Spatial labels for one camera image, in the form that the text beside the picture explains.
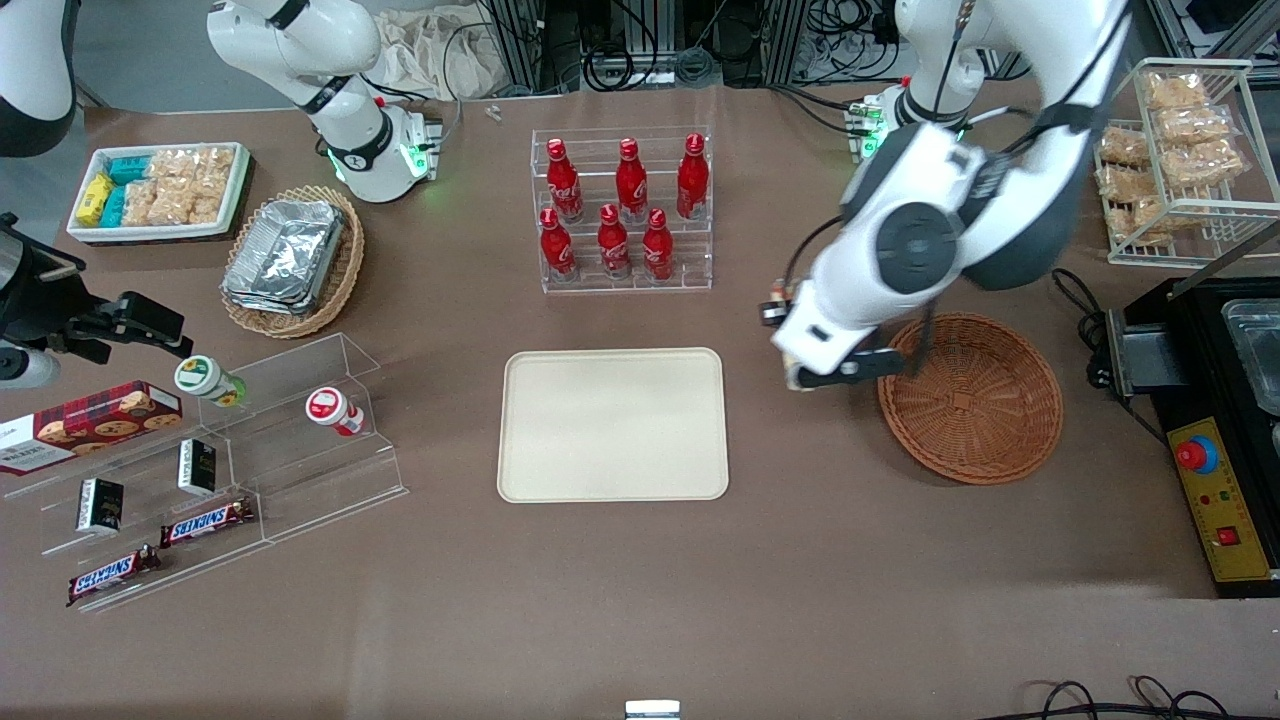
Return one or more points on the red emergency stop button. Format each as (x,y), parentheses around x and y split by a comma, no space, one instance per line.
(1196,455)

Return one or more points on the red cola bottle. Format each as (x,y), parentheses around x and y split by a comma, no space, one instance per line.
(657,248)
(557,248)
(692,180)
(631,183)
(614,245)
(564,185)

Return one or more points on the green lid drink cup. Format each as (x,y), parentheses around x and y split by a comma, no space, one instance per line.
(205,378)

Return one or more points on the red lid drink cup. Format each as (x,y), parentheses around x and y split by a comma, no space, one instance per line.
(328,408)

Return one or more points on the black appliance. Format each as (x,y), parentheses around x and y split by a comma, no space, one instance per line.
(1210,400)

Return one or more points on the clear rice cracker bag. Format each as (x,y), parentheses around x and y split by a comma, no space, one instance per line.
(175,165)
(158,203)
(215,185)

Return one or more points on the round brown wicker basket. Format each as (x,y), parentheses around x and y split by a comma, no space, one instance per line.
(975,400)

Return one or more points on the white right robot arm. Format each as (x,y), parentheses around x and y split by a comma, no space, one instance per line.
(350,40)

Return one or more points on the yellow snack packet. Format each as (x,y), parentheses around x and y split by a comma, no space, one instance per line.
(95,198)

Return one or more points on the beige plastic tray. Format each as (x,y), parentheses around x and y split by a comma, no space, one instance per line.
(612,425)

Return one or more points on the grey metal bar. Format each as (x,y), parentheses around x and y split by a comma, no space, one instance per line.
(1225,258)

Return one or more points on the teal snack packet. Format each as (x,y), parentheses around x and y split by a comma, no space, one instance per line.
(114,207)
(130,169)

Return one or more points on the rice cracker packet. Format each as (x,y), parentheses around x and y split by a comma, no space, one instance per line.
(1195,125)
(1205,163)
(1124,147)
(1128,183)
(1140,220)
(1175,90)

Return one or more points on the beige cloth bag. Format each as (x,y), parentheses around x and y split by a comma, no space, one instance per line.
(430,55)

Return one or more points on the red tartan cookie box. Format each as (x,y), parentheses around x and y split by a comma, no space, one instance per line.
(90,425)

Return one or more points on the clear acrylic bottle rack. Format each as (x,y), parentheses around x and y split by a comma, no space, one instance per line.
(690,270)

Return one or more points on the oval light wicker basket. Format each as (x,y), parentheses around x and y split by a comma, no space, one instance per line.
(345,265)

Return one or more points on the Snickers chocolate bar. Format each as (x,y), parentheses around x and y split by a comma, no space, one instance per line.
(110,573)
(205,522)

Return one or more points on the aluminium frame post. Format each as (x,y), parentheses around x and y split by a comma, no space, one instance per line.
(782,40)
(520,45)

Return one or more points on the small black box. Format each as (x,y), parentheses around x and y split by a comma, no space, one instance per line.
(197,467)
(100,505)

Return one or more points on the white plastic bin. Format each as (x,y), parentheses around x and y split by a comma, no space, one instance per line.
(90,233)

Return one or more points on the aluminium frame rail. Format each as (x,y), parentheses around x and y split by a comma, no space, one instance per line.
(1210,30)

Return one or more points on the stacked aluminium foil trays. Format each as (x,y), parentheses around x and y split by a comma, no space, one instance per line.
(285,255)

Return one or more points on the small white object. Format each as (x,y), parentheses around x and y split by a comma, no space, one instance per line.
(652,710)

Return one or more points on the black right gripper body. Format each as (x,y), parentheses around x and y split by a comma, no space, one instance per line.
(42,303)

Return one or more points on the yellow control panel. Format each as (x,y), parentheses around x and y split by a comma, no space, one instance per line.
(1225,500)

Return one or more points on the clear acrylic stepped shelf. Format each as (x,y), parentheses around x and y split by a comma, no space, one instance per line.
(300,470)

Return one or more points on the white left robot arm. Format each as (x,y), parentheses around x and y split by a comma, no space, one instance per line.
(920,240)

